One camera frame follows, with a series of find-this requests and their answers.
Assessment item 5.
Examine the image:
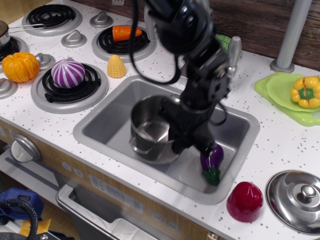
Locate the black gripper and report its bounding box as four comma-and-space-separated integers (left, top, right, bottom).
158, 97, 217, 157

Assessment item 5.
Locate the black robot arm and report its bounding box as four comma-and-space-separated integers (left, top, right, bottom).
144, 0, 231, 157

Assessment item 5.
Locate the grey toy sink basin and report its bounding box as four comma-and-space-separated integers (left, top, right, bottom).
73, 75, 260, 204

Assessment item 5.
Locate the stainless steel pot lid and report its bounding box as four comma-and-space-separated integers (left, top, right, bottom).
265, 170, 320, 235

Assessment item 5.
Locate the purple toy eggplant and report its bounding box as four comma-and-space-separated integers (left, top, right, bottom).
200, 144, 224, 186

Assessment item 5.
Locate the red toy pepper half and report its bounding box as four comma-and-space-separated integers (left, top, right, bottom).
226, 181, 264, 223

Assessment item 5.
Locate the light green plate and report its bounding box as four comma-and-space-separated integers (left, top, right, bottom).
266, 73, 320, 113

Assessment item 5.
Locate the green toy vegetable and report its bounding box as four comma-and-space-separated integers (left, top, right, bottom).
215, 34, 232, 53

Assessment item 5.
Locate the silver toy faucet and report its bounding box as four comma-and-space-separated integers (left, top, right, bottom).
144, 0, 242, 79

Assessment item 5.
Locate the yellow toy corn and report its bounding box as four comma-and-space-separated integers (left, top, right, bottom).
107, 54, 127, 78

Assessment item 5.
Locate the light green cutting board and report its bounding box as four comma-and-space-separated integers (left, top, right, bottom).
254, 72, 320, 127

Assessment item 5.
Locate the yellow toy bell pepper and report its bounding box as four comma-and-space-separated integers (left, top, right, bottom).
290, 76, 320, 109

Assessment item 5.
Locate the rear right black burner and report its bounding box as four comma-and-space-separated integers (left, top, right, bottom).
91, 27, 157, 63

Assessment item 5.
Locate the black burner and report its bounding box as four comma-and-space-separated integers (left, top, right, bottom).
91, 27, 157, 63
22, 4, 82, 37
0, 36, 29, 62
31, 64, 109, 114

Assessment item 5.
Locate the orange toy carrot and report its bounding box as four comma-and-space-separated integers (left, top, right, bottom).
112, 25, 143, 42

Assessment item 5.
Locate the purple striped toy onion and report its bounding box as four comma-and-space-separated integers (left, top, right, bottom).
51, 57, 86, 89

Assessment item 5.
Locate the front right black burner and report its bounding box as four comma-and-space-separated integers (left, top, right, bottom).
31, 64, 109, 114

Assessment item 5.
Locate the blue clamp object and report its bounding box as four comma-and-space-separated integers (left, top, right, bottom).
0, 187, 44, 224

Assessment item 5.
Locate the yellow tape piece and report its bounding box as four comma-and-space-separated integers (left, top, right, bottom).
18, 219, 51, 237

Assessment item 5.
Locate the grey oven dial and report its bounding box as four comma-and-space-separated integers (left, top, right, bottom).
9, 134, 41, 163

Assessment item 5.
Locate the rear left black burner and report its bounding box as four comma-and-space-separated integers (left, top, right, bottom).
22, 4, 82, 37

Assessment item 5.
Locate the orange toy pumpkin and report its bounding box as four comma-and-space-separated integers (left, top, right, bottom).
1, 52, 40, 83

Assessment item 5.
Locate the front left black burner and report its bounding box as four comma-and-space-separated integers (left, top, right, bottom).
0, 36, 29, 62

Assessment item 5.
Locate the small steel saucepan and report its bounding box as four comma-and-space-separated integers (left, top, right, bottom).
0, 20, 46, 51

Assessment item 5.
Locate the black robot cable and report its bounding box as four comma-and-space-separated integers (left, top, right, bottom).
128, 0, 183, 85

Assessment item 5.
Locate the grey oven door handle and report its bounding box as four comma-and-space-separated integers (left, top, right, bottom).
56, 184, 155, 240

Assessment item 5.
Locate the grey vertical post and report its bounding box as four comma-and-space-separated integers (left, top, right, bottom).
270, 0, 312, 73

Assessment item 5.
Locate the black braided hose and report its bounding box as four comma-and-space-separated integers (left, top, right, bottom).
0, 198, 39, 240

